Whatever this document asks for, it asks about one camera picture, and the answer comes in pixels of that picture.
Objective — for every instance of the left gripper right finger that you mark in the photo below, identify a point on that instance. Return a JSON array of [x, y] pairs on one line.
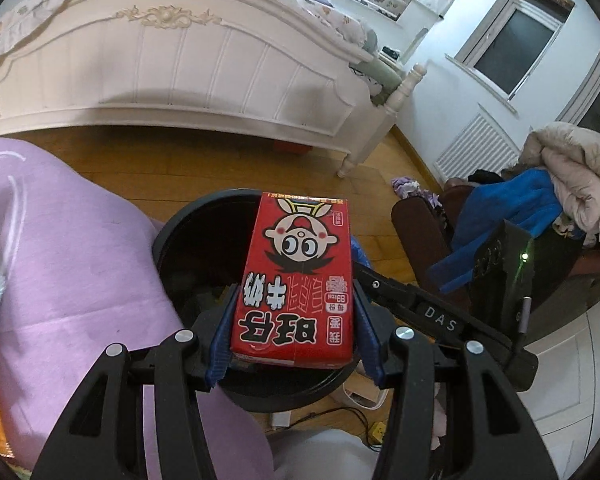
[[489, 432]]

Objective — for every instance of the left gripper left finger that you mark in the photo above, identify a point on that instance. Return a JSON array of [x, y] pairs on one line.
[[100, 432]]

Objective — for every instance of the red milk carton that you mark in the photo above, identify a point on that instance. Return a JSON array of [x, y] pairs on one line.
[[295, 307]]

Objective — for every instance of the black trash bin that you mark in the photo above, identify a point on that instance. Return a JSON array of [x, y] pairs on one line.
[[201, 251]]

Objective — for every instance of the blue cloth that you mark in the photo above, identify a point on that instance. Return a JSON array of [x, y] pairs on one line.
[[529, 202]]

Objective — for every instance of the purple tablecloth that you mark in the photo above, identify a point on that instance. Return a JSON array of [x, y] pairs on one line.
[[79, 276]]

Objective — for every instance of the white radiator grille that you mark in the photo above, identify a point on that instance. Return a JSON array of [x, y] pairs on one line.
[[482, 144]]

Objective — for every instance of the beige clothes pile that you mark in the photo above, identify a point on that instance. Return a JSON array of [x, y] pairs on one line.
[[571, 155]]

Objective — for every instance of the white framed window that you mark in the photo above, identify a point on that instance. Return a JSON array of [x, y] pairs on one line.
[[510, 41]]

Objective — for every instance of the white carved bed frame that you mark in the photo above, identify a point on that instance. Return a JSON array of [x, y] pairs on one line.
[[253, 67]]

